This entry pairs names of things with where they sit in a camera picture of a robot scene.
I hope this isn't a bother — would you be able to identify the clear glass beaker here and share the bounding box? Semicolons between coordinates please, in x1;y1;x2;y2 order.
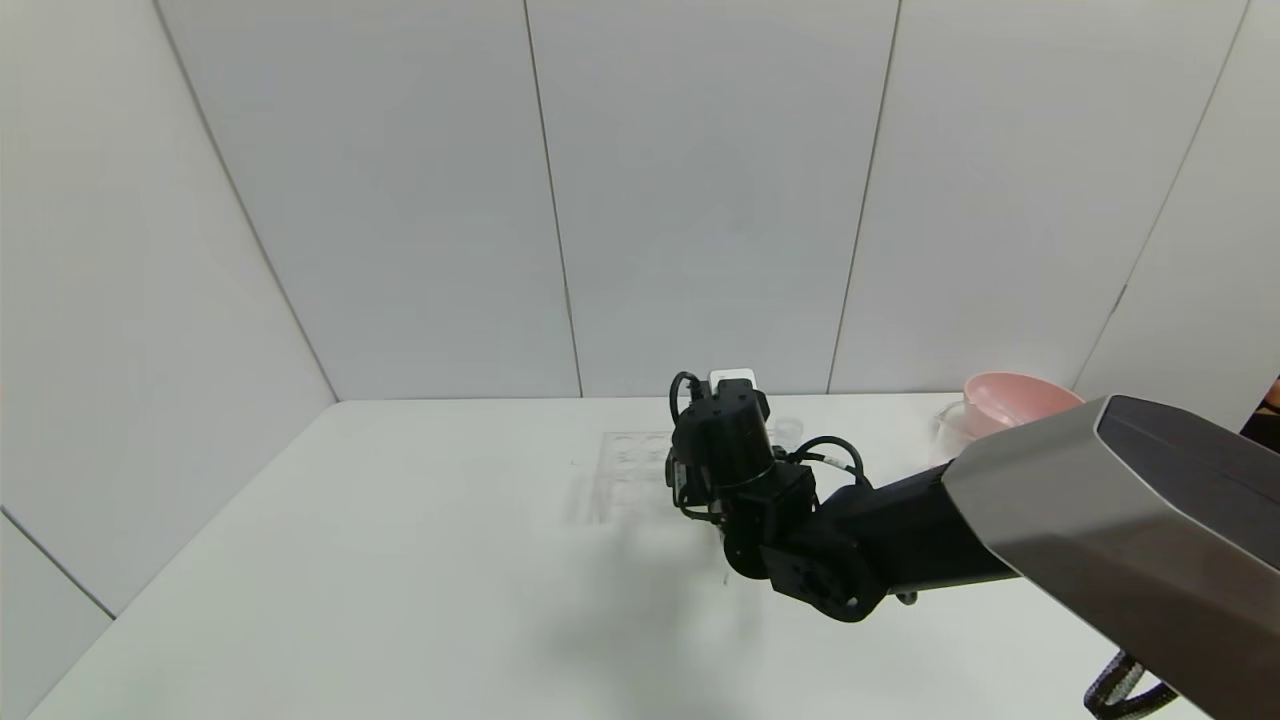
935;400;989;467

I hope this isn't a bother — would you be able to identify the black camera cable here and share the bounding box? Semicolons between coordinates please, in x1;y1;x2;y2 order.
667;371;707;423

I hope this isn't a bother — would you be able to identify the clear acrylic test tube rack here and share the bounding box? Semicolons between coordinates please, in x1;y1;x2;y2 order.
590;430;683;523

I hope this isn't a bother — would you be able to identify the pink plastic bowl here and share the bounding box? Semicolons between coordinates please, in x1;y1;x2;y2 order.
965;372;1084;439

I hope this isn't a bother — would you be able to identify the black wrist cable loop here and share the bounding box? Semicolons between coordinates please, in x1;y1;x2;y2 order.
788;434;867;489

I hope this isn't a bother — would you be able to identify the black braided cable sleeve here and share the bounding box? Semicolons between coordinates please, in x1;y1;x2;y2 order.
1085;650;1183;720

